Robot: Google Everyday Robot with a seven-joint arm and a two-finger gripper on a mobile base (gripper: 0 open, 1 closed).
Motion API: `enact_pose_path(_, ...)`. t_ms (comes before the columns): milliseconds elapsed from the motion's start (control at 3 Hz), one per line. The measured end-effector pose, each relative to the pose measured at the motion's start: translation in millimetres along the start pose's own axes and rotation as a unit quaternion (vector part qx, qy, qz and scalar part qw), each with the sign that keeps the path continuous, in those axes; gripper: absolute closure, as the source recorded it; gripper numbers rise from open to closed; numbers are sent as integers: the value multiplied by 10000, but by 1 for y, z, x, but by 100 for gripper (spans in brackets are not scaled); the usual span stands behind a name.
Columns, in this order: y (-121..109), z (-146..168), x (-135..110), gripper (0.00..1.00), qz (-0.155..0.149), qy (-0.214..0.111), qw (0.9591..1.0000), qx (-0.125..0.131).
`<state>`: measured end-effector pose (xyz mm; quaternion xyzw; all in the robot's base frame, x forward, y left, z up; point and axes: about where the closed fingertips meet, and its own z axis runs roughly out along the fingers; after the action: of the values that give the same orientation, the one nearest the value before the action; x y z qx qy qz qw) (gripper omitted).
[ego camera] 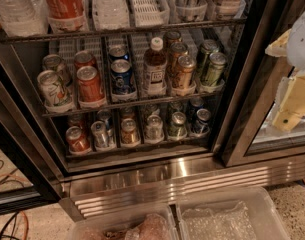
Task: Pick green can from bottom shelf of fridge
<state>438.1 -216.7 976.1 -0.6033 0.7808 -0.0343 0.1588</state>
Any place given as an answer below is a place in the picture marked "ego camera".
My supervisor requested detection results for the gold can bottom shelf front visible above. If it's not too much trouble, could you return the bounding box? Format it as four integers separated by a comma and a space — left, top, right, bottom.
121, 118, 139, 144

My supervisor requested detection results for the blue soda can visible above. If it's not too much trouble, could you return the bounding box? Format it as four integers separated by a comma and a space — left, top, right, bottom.
108, 45, 129, 62
111, 59, 134, 95

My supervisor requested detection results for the blue soda can rear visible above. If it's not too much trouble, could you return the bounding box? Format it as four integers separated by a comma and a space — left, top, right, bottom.
108, 45, 129, 62

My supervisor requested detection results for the blue soda can front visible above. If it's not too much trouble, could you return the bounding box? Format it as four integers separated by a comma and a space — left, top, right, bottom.
111, 59, 134, 95

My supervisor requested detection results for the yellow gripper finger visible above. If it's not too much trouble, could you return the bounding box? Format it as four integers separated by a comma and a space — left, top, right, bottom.
265, 29, 291, 57
272, 71, 305, 132

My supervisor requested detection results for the grey can bottom shelf front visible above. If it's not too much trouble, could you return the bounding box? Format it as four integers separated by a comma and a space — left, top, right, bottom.
146, 115, 163, 140

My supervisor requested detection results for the glass fridge door right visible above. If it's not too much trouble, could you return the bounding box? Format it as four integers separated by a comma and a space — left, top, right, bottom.
220, 0, 305, 167

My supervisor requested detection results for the striped can top shelf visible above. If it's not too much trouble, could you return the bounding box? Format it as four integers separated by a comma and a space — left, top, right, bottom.
175, 0, 207, 22

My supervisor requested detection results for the red soda can front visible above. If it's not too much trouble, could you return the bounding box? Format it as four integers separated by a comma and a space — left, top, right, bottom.
77, 66, 105, 102

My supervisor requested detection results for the red cola bottle top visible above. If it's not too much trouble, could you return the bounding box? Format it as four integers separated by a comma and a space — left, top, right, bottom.
46, 0, 85, 33

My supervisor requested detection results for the red soda can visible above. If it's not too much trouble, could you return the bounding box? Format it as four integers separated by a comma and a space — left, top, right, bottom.
74, 50, 97, 69
77, 66, 105, 102

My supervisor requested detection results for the tea bottle white cap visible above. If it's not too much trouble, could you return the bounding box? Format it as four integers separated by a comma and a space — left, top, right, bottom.
143, 37, 167, 96

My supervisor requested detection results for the orange cable on floor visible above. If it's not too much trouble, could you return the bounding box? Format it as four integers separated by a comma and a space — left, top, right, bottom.
0, 173, 30, 240

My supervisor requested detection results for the clear water bottle top left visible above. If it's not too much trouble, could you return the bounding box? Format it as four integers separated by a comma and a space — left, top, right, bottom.
0, 0, 48, 37

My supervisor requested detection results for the clear water bottle top middle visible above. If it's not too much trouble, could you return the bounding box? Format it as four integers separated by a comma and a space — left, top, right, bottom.
92, 0, 130, 30

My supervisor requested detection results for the blue can bottom shelf front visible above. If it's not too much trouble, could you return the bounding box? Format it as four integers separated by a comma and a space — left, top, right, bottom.
192, 108, 211, 134

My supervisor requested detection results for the red soda can rear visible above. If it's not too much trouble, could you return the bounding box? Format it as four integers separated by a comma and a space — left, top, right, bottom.
74, 50, 97, 69

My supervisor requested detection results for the orange tall can middle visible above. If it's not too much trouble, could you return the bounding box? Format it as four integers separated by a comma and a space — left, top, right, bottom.
167, 42, 189, 78

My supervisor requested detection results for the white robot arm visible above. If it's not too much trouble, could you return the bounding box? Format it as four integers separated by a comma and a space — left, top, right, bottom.
265, 11, 305, 132

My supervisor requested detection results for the silver can behind white can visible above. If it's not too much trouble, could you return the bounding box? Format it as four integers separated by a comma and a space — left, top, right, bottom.
42, 54, 72, 86

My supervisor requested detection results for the green can bottom shelf front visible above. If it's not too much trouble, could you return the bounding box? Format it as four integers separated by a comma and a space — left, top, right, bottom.
168, 112, 187, 139

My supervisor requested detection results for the orange tall can rear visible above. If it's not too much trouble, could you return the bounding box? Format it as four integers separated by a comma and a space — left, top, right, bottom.
163, 31, 182, 50

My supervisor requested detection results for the green tall can front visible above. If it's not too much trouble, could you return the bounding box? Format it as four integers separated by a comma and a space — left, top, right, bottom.
201, 52, 227, 87

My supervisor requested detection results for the green tall can rear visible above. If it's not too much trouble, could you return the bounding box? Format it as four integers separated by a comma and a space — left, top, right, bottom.
196, 39, 220, 77

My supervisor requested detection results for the orange tall can front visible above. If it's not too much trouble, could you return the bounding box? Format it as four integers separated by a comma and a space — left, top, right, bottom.
172, 55, 196, 89

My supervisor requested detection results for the green tall can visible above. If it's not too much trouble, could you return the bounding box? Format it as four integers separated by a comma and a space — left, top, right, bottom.
201, 52, 227, 87
196, 39, 220, 77

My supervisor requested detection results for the red can bottom shelf front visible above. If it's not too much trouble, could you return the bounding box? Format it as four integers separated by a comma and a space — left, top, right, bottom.
65, 126, 90, 152

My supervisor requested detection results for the left clear plastic bin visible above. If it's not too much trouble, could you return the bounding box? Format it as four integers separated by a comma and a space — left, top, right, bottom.
66, 204, 179, 240

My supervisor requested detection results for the orange tall can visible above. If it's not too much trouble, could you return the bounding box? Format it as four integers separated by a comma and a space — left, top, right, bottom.
167, 42, 189, 78
163, 31, 182, 50
172, 55, 196, 89

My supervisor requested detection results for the silver can bottom shelf front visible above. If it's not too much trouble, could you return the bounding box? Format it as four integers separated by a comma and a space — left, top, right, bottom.
91, 121, 109, 148

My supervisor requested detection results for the clear water bottle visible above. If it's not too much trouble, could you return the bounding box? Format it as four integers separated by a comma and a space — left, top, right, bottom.
92, 0, 130, 30
0, 0, 48, 37

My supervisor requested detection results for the white citrus soda can front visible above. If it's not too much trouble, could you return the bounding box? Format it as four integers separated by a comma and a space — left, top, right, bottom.
37, 70, 71, 107

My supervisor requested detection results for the empty white shelf tray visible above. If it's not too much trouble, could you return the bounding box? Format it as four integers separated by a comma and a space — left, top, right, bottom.
130, 0, 170, 27

